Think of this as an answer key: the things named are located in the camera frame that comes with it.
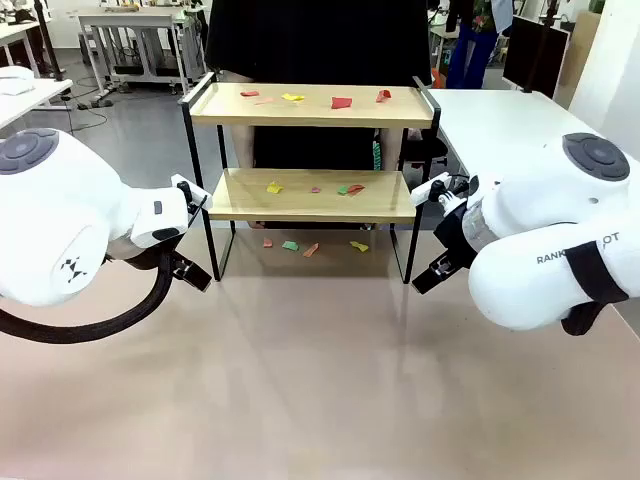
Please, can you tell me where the black stand pole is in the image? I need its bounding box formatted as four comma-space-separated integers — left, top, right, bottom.
33, 0, 69, 83

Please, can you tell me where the person in black clothes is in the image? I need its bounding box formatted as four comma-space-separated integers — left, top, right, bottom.
204, 0, 434, 232

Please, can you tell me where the person in blue trousers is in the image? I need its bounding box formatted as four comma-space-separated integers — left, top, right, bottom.
446, 0, 515, 90

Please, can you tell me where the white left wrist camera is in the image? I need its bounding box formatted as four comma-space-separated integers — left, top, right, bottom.
170, 173, 212, 207

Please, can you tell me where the brown cardboard panel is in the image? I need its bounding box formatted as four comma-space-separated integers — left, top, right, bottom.
554, 10, 604, 109

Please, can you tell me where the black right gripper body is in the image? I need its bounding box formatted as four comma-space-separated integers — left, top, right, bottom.
432, 202, 479, 269

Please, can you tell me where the small white desk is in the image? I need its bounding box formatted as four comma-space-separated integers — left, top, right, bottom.
0, 77, 75, 132

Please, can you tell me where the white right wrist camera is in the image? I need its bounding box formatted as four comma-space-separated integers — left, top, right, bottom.
409, 171, 452, 205

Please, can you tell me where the white background table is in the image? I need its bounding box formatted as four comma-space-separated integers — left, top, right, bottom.
0, 19, 42, 79

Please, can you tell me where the large white desk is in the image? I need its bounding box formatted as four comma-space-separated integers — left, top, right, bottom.
427, 88, 640, 179

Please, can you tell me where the black office chair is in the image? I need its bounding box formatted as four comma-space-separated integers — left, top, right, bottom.
403, 128, 450, 169

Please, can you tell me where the grey metal workbench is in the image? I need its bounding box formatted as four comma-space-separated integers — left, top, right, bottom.
78, 12, 196, 97

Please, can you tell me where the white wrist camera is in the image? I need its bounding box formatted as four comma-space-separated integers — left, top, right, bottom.
409, 171, 452, 205
170, 173, 212, 207

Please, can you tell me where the black computer monitor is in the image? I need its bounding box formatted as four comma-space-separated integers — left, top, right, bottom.
502, 14, 571, 100

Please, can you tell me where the white cloth bundle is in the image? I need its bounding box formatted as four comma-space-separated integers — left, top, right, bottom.
0, 65, 36, 96

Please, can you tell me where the black strap on arm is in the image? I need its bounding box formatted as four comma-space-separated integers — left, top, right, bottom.
560, 239, 630, 337

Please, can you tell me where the black braided cable hose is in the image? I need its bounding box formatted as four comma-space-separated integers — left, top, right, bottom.
0, 244, 176, 345

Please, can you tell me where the two-tier wooden metal shelf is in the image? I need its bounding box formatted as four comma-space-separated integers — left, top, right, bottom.
178, 71, 442, 286

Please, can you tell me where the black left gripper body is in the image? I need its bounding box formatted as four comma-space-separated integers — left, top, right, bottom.
105, 237, 181, 274

